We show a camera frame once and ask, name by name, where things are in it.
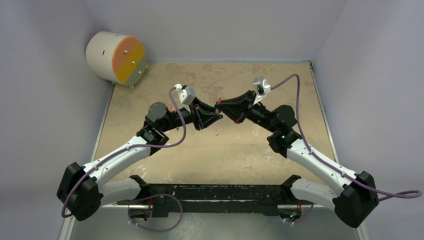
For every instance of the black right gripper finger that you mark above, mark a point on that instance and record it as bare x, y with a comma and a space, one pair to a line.
237, 111
244, 99

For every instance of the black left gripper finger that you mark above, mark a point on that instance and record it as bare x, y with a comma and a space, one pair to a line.
208, 119
202, 108

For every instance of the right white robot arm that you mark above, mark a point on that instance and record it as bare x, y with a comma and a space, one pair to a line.
344, 191

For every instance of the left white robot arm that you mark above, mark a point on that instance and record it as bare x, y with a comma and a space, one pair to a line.
80, 187

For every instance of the round mini drawer cabinet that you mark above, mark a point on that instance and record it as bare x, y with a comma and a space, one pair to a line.
118, 58

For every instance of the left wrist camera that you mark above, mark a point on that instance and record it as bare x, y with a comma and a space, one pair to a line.
186, 94

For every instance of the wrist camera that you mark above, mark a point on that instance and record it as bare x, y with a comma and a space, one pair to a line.
262, 88
186, 94

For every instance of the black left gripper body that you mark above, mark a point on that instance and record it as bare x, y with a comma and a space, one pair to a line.
194, 116

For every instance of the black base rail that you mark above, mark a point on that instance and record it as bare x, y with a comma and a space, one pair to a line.
267, 199

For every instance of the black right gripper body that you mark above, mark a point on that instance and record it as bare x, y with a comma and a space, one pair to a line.
250, 106

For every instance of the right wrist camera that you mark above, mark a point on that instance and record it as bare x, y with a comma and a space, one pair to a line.
262, 88

